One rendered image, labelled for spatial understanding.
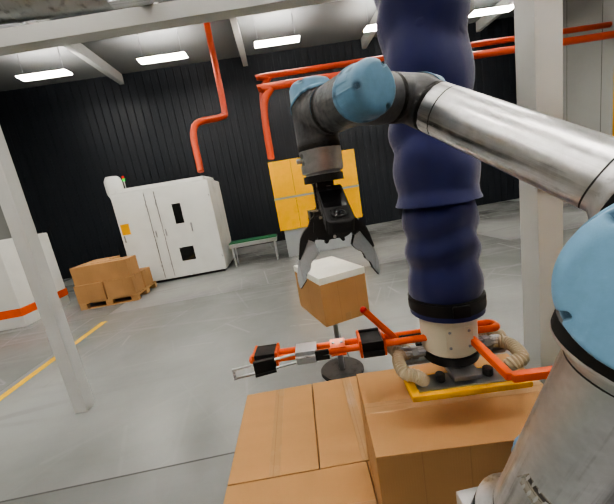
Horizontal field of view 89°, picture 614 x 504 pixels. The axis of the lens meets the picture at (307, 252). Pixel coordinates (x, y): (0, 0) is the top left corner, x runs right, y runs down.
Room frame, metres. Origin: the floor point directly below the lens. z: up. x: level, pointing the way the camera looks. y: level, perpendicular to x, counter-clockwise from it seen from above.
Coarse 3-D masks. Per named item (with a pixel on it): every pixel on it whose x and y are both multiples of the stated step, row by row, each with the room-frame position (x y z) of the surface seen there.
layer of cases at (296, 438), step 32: (320, 384) 1.69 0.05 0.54; (352, 384) 1.64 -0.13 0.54; (256, 416) 1.51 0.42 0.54; (288, 416) 1.46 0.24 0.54; (320, 416) 1.42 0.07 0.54; (352, 416) 1.39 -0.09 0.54; (256, 448) 1.28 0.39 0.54; (288, 448) 1.25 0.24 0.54; (320, 448) 1.22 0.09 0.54; (352, 448) 1.19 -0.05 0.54; (256, 480) 1.12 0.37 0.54; (288, 480) 1.09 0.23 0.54; (320, 480) 1.06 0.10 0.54; (352, 480) 1.04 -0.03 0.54
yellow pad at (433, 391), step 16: (480, 368) 0.86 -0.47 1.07; (416, 384) 0.84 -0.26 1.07; (432, 384) 0.83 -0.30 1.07; (448, 384) 0.81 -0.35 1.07; (464, 384) 0.80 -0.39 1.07; (480, 384) 0.80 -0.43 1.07; (496, 384) 0.79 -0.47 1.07; (512, 384) 0.78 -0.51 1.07; (528, 384) 0.77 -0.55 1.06; (416, 400) 0.79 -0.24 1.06
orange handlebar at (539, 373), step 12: (480, 324) 0.93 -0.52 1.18; (492, 324) 0.90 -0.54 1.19; (408, 336) 0.92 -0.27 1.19; (420, 336) 0.91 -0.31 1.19; (288, 348) 0.97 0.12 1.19; (324, 348) 0.93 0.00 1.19; (336, 348) 0.92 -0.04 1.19; (348, 348) 0.92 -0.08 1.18; (480, 348) 0.79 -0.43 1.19; (288, 360) 0.93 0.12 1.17; (492, 360) 0.73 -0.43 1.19; (504, 372) 0.67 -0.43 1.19; (516, 372) 0.66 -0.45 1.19; (528, 372) 0.66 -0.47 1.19; (540, 372) 0.65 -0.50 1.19
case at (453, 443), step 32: (384, 384) 1.04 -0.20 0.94; (384, 416) 0.88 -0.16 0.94; (416, 416) 0.86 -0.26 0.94; (448, 416) 0.84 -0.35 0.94; (480, 416) 0.82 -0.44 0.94; (512, 416) 0.80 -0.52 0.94; (384, 448) 0.76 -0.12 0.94; (416, 448) 0.74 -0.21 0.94; (448, 448) 0.73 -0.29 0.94; (480, 448) 0.72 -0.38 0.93; (384, 480) 0.74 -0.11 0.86; (416, 480) 0.73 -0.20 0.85; (448, 480) 0.73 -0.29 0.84; (480, 480) 0.72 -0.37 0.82
